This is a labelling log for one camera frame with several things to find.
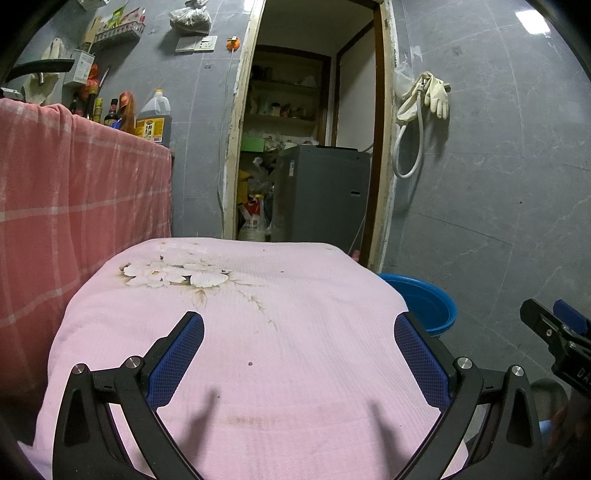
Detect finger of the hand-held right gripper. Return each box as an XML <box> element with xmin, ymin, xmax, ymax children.
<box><xmin>520</xmin><ymin>298</ymin><xmax>583</xmax><ymax>354</ymax></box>
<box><xmin>553</xmin><ymin>299</ymin><xmax>591</xmax><ymax>335</ymax></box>

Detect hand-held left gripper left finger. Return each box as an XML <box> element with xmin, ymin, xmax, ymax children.
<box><xmin>52</xmin><ymin>311</ymin><xmax>205</xmax><ymax>480</ymax></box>

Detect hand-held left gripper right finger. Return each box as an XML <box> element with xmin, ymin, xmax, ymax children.
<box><xmin>393</xmin><ymin>310</ymin><xmax>544</xmax><ymax>480</ymax></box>

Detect blue plastic basin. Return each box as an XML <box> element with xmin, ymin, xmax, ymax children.
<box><xmin>376</xmin><ymin>273</ymin><xmax>459</xmax><ymax>336</ymax></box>

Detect pink floral blanket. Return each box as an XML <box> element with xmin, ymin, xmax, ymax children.
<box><xmin>34</xmin><ymin>237</ymin><xmax>455</xmax><ymax>480</ymax></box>

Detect red white sack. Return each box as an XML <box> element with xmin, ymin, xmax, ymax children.
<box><xmin>238</xmin><ymin>194</ymin><xmax>273</xmax><ymax>243</ymax></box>

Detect grey washing machine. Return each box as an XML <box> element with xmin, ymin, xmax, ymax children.
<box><xmin>272</xmin><ymin>144</ymin><xmax>372</xmax><ymax>254</ymax></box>

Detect pink checked cloth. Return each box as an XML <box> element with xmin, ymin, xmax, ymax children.
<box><xmin>0</xmin><ymin>98</ymin><xmax>174</xmax><ymax>402</ymax></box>

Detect cooking oil jug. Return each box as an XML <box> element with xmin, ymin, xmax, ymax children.
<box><xmin>135</xmin><ymin>89</ymin><xmax>172</xmax><ymax>144</ymax></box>

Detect cream rubber glove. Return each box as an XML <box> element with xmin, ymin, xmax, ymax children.
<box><xmin>424</xmin><ymin>71</ymin><xmax>451</xmax><ymax>121</ymax></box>

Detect red brown bottle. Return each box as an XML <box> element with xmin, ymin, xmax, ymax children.
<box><xmin>117</xmin><ymin>91</ymin><xmax>138</xmax><ymax>134</ymax></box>

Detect wooden storage shelves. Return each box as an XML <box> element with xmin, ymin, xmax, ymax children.
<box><xmin>245</xmin><ymin>46</ymin><xmax>331</xmax><ymax>139</ymax></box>

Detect red hanging plastic bag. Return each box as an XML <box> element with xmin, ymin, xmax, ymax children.
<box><xmin>83</xmin><ymin>65</ymin><xmax>100</xmax><ymax>100</ymax></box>

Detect hanging cream towel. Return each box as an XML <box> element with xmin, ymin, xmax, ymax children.
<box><xmin>23</xmin><ymin>38</ymin><xmax>65</xmax><ymax>107</ymax></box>

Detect small utensil holder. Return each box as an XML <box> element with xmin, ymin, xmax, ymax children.
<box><xmin>62</xmin><ymin>50</ymin><xmax>96</xmax><ymax>88</ymax></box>

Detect black frying pan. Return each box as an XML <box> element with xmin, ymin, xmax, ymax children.
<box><xmin>9</xmin><ymin>58</ymin><xmax>75</xmax><ymax>84</ymax></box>

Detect wooden cutting board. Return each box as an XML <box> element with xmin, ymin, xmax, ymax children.
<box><xmin>85</xmin><ymin>16</ymin><xmax>103</xmax><ymax>51</ymax></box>

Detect hanging clear plastic bag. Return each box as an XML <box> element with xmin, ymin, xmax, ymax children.
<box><xmin>169</xmin><ymin>0</ymin><xmax>212</xmax><ymax>34</ymax></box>

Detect white shower hose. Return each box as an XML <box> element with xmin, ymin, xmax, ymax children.
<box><xmin>392</xmin><ymin>78</ymin><xmax>428</xmax><ymax>179</ymax></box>

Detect wooden door frame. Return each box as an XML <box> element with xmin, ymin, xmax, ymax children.
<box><xmin>221</xmin><ymin>0</ymin><xmax>399</xmax><ymax>273</ymax></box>

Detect white wall socket plate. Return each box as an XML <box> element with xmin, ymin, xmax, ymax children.
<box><xmin>174</xmin><ymin>35</ymin><xmax>219</xmax><ymax>54</ymax></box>

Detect white wall shelf rack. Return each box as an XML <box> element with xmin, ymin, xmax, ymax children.
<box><xmin>92</xmin><ymin>7</ymin><xmax>145</xmax><ymax>51</ymax></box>

